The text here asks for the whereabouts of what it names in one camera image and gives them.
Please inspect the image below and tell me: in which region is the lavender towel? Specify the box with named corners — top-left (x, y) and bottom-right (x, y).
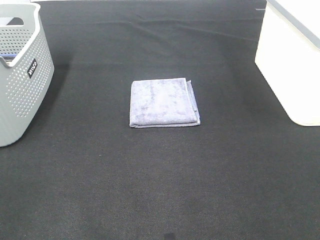
top-left (129, 78), bottom-right (201, 128)

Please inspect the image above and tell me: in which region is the black table mat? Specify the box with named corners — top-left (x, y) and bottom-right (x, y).
top-left (0, 0), bottom-right (320, 240)

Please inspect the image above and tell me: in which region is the grey perforated laundry basket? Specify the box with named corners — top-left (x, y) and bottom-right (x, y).
top-left (0, 1), bottom-right (54, 147)

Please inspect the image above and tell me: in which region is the white storage box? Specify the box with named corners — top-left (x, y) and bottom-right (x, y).
top-left (254, 0), bottom-right (320, 126)

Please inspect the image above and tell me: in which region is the blue towel in basket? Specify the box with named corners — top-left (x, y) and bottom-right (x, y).
top-left (0, 53), bottom-right (17, 62)

